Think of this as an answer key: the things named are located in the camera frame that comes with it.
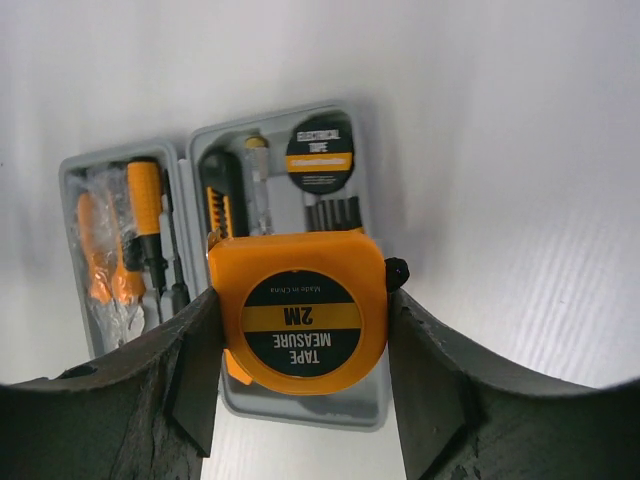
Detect orange black screwdriver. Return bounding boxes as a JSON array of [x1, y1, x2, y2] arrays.
[[126, 157, 167, 323]]

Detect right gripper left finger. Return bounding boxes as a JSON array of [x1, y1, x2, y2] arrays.
[[1, 289, 223, 479]]

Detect orange utility knife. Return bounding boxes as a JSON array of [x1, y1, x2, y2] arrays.
[[199, 150, 249, 238]]

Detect grey plastic tool case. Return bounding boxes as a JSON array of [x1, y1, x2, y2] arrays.
[[57, 99, 396, 434]]

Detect orange tape measure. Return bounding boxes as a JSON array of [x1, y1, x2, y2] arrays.
[[207, 229, 410, 396]]

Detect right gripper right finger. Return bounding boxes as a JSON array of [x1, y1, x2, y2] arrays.
[[389, 291, 639, 479]]

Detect orange pliers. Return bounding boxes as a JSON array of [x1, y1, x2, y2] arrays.
[[72, 163, 146, 353]]

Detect black round tape roll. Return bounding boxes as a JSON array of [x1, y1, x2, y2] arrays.
[[285, 112, 355, 195]]

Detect clear voltage tester screwdriver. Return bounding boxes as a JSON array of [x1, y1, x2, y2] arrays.
[[245, 135, 274, 235]]

